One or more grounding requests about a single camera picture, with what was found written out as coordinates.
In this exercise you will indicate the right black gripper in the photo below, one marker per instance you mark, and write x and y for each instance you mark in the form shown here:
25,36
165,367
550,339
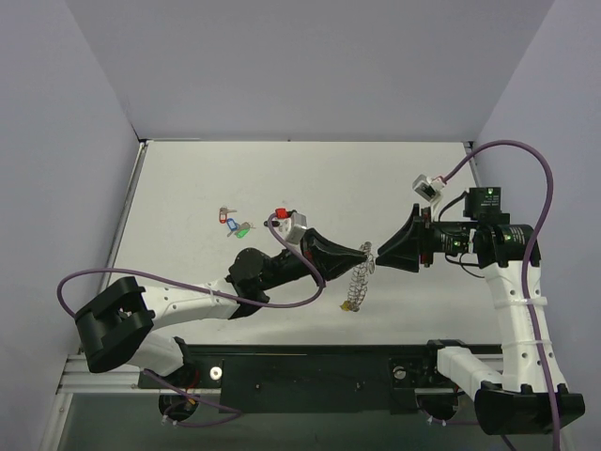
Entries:
423,241

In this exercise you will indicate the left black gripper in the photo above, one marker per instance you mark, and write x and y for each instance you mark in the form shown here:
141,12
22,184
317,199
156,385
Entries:
306,256

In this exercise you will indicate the white disc wire keyring holder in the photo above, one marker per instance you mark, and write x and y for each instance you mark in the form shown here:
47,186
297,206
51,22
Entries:
358,285

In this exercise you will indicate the yellow tag key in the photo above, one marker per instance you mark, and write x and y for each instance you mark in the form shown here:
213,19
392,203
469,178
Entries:
345,306

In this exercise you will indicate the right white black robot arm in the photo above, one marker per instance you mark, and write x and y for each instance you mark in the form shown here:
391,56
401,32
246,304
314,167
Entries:
530,392

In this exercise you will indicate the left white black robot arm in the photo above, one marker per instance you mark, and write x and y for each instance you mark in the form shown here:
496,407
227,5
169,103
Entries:
120,325

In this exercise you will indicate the green key tag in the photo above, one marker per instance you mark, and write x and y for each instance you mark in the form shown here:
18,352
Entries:
243,230

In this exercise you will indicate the blue key tag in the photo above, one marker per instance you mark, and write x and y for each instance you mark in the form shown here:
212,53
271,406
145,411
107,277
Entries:
233,226

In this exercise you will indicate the red tag key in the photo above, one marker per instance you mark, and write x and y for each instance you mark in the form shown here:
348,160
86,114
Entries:
224,211

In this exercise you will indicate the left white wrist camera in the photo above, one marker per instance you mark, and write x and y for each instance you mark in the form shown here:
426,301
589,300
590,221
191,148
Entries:
292,225

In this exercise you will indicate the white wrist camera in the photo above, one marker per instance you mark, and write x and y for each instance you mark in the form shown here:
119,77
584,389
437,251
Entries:
292,225
430,189

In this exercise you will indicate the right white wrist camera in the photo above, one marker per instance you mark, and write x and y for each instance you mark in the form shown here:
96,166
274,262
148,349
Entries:
430,189

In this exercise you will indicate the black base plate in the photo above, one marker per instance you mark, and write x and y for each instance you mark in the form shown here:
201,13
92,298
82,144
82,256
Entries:
278,398

